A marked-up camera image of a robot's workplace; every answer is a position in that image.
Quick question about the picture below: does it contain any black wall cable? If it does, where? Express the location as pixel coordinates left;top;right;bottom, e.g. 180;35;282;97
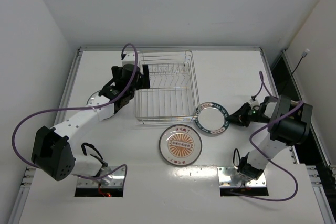
277;48;310;96

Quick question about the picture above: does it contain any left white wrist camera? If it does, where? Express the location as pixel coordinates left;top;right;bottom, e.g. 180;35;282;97
122;54;135;66

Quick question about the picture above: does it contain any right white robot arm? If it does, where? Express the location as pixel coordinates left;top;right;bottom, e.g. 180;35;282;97
227;95;313;183

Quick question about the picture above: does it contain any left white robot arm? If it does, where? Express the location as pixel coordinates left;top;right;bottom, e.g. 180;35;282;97
31;64;150;181

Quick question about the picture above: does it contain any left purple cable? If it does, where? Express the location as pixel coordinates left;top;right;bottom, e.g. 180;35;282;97
11;42;138;181

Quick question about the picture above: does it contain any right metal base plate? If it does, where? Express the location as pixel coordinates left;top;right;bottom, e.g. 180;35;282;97
217;166;267;189

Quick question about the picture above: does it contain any orange sunburst plate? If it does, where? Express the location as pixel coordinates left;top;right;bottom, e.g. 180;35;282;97
158;124;203;167

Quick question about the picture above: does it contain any metal base plate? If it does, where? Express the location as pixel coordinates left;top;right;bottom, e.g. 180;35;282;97
217;166;267;189
76;165;127;189

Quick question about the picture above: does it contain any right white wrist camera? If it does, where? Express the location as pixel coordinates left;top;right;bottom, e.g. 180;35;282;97
249;98;260;110

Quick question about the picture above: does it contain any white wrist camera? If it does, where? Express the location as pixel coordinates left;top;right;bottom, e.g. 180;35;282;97
122;54;135;66
249;98;260;110

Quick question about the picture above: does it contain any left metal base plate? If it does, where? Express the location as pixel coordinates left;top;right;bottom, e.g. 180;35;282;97
76;165;127;189

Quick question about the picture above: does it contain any green rimmed plate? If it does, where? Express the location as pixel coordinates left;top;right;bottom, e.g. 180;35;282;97
194;102;230;137

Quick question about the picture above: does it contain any metal wire dish rack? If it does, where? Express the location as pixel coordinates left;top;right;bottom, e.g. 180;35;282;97
134;50;200;125

